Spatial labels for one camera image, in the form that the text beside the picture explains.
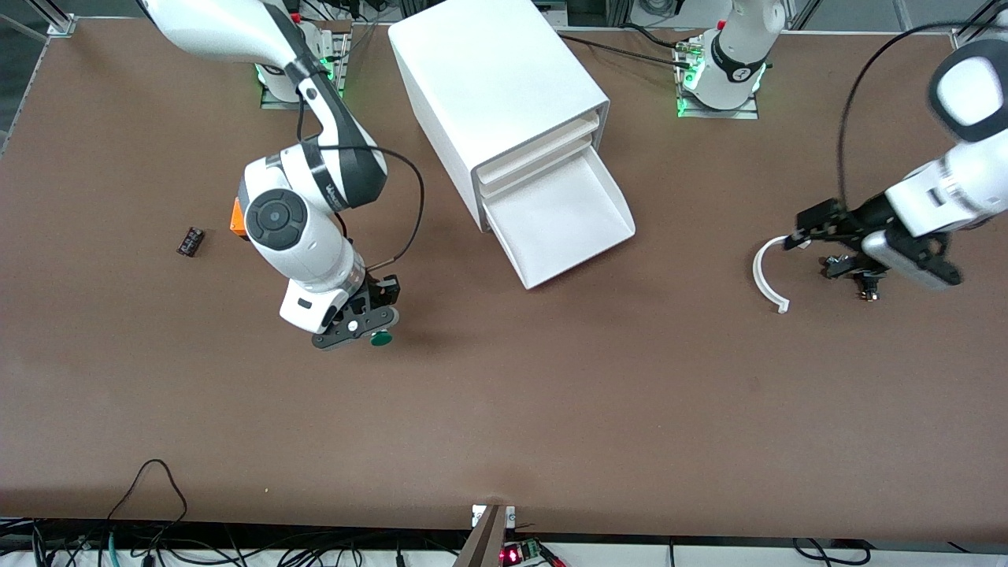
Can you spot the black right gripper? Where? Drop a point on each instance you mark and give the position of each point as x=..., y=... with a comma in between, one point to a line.
x=379, y=290

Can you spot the circuit board with red light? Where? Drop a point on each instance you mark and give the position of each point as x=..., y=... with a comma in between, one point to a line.
x=516, y=555

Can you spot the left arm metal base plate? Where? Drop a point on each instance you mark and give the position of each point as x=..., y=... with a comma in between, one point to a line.
x=720, y=114

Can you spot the green push button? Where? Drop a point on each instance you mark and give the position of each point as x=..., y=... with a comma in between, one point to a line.
x=382, y=340

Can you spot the white drawer cabinet housing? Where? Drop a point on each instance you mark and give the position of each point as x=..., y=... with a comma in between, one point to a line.
x=488, y=71

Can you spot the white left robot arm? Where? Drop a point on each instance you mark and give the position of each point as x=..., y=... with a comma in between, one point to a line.
x=972, y=87

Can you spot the dark cylindrical capacitor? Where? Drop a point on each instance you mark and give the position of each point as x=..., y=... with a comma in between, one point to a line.
x=190, y=242

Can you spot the white metal mount bracket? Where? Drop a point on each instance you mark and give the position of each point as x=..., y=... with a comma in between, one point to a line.
x=476, y=516

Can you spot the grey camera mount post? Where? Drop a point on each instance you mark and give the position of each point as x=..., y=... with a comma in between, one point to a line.
x=484, y=543

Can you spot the orange button enclosure box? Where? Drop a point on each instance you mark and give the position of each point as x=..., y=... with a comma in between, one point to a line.
x=236, y=216

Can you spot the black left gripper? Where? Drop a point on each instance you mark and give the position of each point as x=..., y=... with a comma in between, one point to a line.
x=864, y=213

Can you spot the small grey metal part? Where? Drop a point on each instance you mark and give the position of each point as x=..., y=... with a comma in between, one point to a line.
x=833, y=268

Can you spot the small black switch part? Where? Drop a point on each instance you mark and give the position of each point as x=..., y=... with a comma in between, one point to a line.
x=869, y=293

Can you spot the white curved plastic arc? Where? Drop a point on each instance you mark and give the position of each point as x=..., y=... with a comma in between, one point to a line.
x=757, y=276

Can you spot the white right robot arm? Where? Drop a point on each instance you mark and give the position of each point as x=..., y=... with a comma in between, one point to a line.
x=276, y=220

